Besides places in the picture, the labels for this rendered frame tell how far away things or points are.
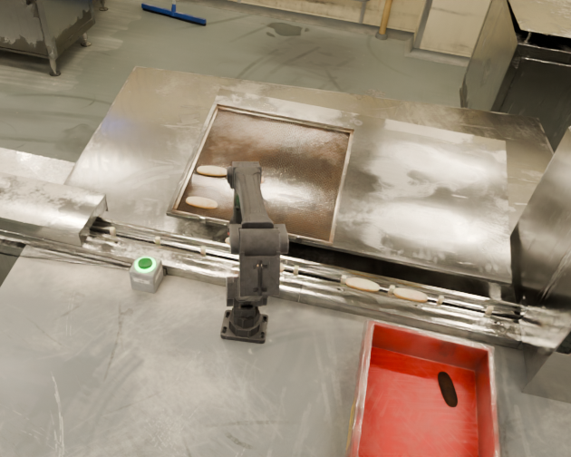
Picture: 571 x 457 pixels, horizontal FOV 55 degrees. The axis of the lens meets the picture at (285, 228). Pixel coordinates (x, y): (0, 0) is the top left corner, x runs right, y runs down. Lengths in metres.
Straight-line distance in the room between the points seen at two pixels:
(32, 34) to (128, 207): 2.47
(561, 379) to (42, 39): 3.60
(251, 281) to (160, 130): 1.24
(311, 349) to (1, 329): 0.80
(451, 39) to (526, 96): 1.83
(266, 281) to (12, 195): 0.99
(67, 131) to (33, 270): 2.08
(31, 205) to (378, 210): 1.04
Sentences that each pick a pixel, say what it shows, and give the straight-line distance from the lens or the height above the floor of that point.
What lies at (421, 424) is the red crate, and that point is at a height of 0.82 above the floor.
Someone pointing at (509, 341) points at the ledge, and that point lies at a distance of 1.62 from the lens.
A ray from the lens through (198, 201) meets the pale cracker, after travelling 1.70.
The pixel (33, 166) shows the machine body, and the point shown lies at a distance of 2.07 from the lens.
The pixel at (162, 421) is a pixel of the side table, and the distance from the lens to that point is 1.37.
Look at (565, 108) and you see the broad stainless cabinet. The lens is 3.22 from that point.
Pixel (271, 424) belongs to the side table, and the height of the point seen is 0.82.
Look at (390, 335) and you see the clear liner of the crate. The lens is 1.45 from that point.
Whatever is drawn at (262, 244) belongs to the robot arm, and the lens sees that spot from 1.00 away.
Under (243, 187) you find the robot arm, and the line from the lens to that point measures 1.22.
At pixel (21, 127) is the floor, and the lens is 3.79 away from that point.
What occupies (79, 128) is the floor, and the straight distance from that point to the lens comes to 3.70.
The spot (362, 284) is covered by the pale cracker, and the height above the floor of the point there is 0.86.
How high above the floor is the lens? 2.04
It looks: 44 degrees down
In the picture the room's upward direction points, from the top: 7 degrees clockwise
